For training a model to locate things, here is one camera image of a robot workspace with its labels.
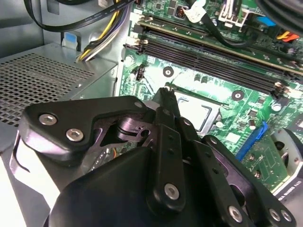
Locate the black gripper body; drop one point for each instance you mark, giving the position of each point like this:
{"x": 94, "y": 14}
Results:
{"x": 106, "y": 194}

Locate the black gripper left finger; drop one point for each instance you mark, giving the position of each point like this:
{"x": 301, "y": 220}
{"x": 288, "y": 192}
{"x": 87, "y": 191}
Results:
{"x": 71, "y": 113}

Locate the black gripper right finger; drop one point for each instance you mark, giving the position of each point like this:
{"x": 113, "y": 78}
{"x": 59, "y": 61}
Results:
{"x": 213, "y": 165}

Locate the silver CPU chip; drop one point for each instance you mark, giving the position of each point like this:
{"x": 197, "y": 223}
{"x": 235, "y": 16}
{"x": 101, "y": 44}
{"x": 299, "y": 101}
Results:
{"x": 191, "y": 108}

